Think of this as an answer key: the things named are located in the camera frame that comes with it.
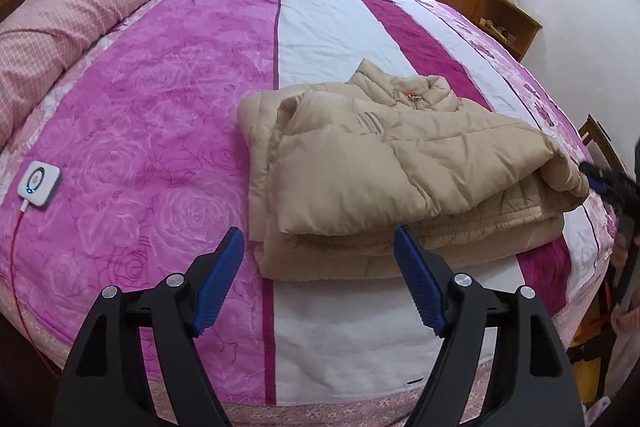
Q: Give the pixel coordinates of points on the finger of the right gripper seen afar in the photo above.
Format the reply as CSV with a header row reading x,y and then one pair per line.
x,y
597,177

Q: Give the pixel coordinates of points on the pink rolled quilt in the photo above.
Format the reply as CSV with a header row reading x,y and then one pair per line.
x,y
40,40

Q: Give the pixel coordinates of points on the beige quilted down jacket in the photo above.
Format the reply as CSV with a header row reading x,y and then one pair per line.
x,y
337,168

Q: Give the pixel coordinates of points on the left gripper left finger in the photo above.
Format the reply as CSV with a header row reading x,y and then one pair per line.
x,y
105,379

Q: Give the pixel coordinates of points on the pink purple floral bedspread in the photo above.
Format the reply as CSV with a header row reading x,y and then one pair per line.
x,y
155,171

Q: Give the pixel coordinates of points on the wooden chair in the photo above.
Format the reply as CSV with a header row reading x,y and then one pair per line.
x,y
599,145

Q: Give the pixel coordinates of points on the person's right hand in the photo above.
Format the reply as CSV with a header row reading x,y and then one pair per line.
x,y
620,251

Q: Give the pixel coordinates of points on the white electric blanket controller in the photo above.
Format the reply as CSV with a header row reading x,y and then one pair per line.
x,y
38,183

